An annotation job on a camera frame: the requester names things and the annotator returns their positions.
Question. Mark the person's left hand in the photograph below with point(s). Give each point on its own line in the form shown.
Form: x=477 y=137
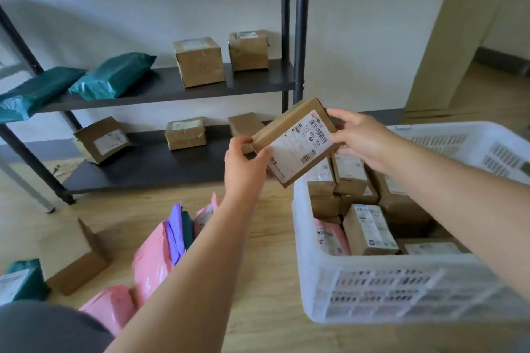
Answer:
x=244 y=175

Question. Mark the person's right hand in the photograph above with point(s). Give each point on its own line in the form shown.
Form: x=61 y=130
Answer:
x=368 y=141

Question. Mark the long white label cardboard box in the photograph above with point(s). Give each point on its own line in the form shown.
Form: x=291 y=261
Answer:
x=350 y=170

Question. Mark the plain brown box shelf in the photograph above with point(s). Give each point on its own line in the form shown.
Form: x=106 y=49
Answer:
x=242 y=125

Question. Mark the barcode label cardboard box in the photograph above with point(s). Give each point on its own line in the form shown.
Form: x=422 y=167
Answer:
x=298 y=146

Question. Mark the taped box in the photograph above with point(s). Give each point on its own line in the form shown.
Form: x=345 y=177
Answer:
x=186 y=137

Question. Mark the thin plain cardboard box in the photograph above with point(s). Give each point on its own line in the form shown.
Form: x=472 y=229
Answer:
x=325 y=207

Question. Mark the small handwritten cardboard box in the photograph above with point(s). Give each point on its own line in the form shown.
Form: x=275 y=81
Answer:
x=364 y=232

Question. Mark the tall brown cardboard box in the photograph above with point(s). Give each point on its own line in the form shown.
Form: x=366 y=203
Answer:
x=201 y=67

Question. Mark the small square cardboard box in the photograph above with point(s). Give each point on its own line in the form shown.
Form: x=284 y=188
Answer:
x=248 y=55

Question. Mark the pink purple teal mailers pile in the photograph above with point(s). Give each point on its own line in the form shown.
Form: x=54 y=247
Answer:
x=153 y=261

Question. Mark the white plastic crate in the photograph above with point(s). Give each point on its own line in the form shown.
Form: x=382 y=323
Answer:
x=372 y=295

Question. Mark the labelled box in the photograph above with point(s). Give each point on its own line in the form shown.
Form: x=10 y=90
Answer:
x=89 y=133

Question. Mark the pile of cardboard boxes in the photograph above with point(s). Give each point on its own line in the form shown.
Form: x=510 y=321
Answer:
x=78 y=270

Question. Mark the person's right forearm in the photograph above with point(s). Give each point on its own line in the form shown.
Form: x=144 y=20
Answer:
x=468 y=216

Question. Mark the person's left forearm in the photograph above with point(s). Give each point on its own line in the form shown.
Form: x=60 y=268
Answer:
x=194 y=290

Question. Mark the person's left leg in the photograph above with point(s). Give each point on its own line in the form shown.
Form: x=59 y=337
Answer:
x=45 y=328

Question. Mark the black metal shelf rack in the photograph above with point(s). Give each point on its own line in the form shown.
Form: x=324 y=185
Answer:
x=165 y=166

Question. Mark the crumpled clear tape scrap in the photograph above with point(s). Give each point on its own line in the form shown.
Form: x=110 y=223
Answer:
x=63 y=170

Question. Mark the beige door frame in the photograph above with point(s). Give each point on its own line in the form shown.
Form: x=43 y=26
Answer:
x=451 y=34

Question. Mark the grey metal frame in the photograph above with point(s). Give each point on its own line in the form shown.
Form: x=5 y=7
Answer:
x=25 y=187

